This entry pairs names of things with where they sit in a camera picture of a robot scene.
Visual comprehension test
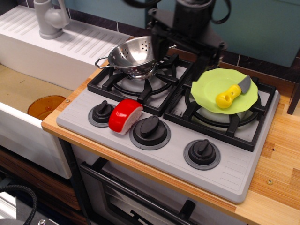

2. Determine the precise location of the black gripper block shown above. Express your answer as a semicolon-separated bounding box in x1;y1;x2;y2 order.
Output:
148;8;228;80

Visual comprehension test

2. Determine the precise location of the yellow handled toy knife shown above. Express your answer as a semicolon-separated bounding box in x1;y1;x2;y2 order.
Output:
215;75;251;109

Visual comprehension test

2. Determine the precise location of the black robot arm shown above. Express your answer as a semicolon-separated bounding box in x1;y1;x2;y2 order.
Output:
148;0;229;81

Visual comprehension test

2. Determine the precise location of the steel colander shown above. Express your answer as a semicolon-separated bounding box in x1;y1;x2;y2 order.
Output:
95;36;166;81

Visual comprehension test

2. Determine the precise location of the black left burner grate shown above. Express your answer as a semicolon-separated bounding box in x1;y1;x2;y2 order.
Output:
87;54;193;116

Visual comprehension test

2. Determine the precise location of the black burner grate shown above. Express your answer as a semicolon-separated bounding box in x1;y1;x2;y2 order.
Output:
164;69;280;152
87;54;193;116

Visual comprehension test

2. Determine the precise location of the red white cheese wedge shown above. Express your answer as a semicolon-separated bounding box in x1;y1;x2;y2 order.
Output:
108;99;143;135

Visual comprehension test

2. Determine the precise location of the black middle stove knob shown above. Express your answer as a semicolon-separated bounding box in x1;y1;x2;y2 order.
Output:
129;115;171;150

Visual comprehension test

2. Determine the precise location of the black stove knob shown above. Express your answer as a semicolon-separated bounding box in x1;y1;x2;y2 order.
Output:
183;139;221;171
129;115;171;150
88;100;115;128

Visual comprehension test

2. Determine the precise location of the grey toy stove top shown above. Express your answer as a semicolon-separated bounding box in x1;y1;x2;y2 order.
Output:
56;54;281;204

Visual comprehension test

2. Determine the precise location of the black right burner grate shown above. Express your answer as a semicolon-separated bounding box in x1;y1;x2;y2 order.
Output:
164;69;280;152

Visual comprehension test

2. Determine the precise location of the black left stove knob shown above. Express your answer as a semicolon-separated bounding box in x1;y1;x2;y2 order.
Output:
88;100;115;128

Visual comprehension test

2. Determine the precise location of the black right stove knob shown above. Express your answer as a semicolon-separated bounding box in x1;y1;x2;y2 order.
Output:
183;139;221;171

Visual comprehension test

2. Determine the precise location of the grey toy faucet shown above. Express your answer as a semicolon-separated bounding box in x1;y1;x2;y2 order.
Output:
33;0;70;39

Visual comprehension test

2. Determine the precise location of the orange plastic cup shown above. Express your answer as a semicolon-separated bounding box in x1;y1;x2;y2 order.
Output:
27;95;66;120

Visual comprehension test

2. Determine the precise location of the white toy sink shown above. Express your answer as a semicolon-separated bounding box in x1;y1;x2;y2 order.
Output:
0;6;128;179

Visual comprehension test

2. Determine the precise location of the toy oven door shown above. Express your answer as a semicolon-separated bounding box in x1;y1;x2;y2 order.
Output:
79;157;202;225

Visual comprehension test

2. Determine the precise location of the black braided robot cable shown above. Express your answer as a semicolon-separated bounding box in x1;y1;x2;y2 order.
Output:
121;0;233;25

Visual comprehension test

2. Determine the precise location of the black braided foreground cable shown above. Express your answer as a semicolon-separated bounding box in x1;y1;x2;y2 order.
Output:
0;185;38;225

